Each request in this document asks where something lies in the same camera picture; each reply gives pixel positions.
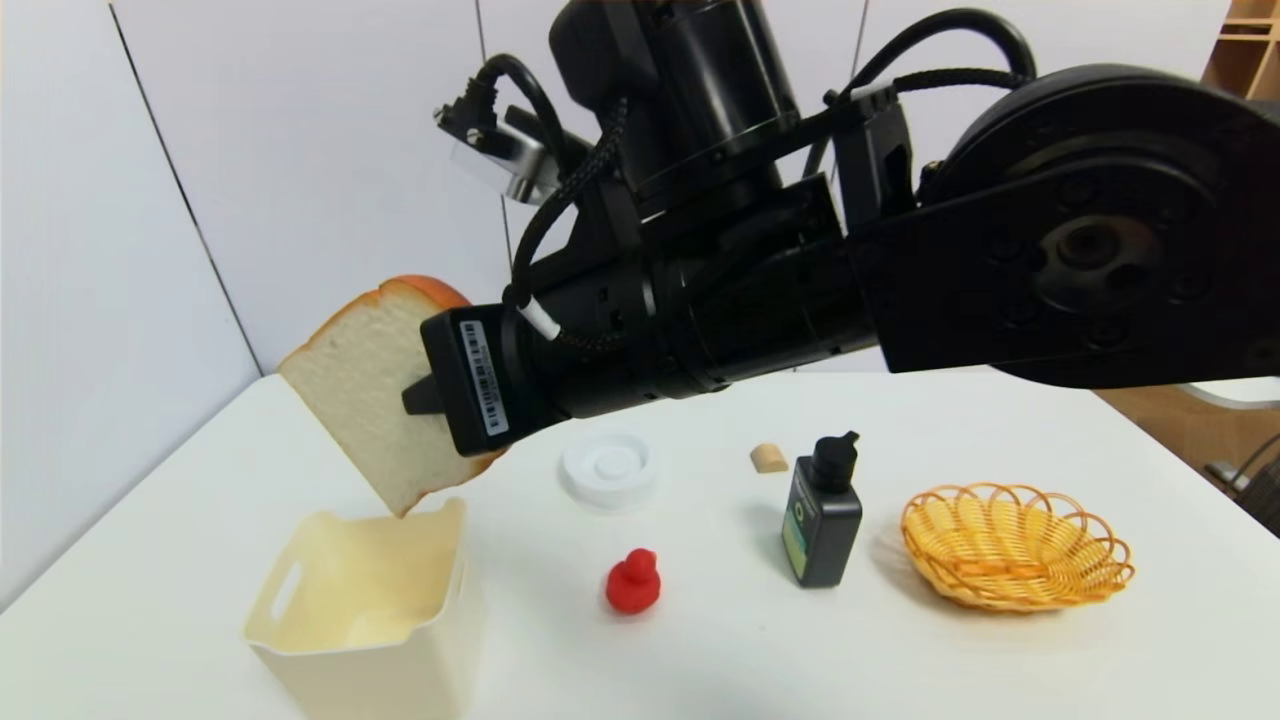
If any black pump bottle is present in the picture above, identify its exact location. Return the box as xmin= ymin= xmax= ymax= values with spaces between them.
xmin=781 ymin=431 xmax=863 ymax=589

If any black camera cable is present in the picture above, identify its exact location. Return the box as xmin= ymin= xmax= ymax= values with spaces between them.
xmin=468 ymin=52 xmax=573 ymax=173

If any white round dish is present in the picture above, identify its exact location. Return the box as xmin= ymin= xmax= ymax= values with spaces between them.
xmin=558 ymin=430 xmax=658 ymax=513

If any black braided cable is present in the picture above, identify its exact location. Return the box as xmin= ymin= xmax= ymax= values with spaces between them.
xmin=503 ymin=98 xmax=633 ymax=346

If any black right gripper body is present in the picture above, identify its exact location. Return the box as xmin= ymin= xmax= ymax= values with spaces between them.
xmin=419 ymin=275 xmax=633 ymax=458

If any orange wicker basket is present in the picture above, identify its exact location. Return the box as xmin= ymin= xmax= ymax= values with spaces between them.
xmin=900 ymin=483 xmax=1136 ymax=613

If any white side table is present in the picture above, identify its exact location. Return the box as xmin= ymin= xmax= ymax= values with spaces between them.
xmin=1178 ymin=376 xmax=1280 ymax=411

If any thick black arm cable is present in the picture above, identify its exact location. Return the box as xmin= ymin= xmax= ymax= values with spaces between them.
xmin=805 ymin=8 xmax=1041 ymax=181

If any dark grey equipment piece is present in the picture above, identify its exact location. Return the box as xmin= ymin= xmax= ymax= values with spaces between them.
xmin=1205 ymin=432 xmax=1280 ymax=541

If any toast bread slice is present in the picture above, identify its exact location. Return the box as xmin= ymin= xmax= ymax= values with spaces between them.
xmin=278 ymin=275 xmax=506 ymax=518

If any wooden shelf unit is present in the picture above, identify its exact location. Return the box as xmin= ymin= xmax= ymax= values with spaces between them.
xmin=1200 ymin=0 xmax=1280 ymax=101

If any cream plastic box with handles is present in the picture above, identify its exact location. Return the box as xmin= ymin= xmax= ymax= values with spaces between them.
xmin=243 ymin=497 xmax=486 ymax=720

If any red rubber duck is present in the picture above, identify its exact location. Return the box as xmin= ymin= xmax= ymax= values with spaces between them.
xmin=604 ymin=548 xmax=662 ymax=615

